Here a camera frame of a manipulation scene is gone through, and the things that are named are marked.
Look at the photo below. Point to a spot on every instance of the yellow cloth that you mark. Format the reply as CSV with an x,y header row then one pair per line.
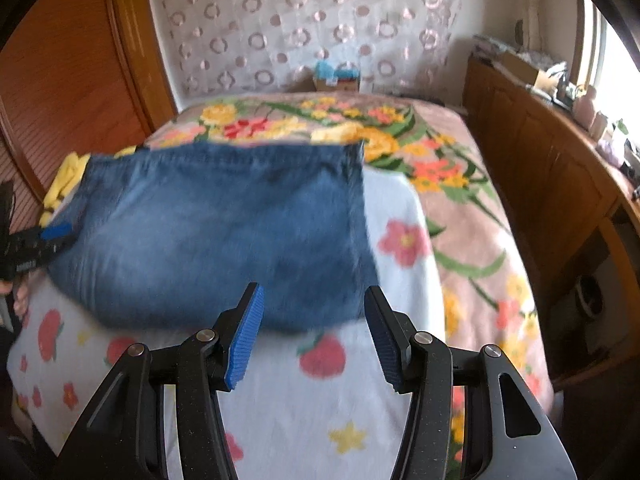
x,y
65,175

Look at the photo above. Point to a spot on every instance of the blue denim pants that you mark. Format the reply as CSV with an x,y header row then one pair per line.
x,y
200,235

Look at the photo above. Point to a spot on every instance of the white strawberry flower bed sheet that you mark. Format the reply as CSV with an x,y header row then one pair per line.
x,y
310,410

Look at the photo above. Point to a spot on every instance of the open cardboard box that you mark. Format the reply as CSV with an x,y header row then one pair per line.
x,y
520,67

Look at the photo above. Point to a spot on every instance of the small brown box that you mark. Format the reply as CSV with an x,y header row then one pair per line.
x,y
335,85

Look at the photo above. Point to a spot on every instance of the wooden cabinet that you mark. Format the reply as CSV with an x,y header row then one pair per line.
x,y
540,160

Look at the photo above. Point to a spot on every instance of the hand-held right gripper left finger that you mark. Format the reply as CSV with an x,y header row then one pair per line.
x,y
245,340

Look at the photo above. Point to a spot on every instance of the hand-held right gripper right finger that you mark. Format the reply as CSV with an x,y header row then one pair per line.
x,y
384,345

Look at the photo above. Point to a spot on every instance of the blue plush toy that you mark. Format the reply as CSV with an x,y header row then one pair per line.
x,y
330,70

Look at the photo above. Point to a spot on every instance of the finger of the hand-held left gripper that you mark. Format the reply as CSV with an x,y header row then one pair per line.
x,y
52,251
57,231

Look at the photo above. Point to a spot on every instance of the white wall pipe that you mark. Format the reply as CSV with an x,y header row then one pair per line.
x,y
532,0

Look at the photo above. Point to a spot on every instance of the pink floral blanket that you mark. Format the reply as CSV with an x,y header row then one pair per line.
x,y
475,220

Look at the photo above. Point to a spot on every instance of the wooden wardrobe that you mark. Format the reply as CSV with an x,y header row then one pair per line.
x,y
65,75

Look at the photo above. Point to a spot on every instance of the person's left hand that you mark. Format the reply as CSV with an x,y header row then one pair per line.
x,y
21,300

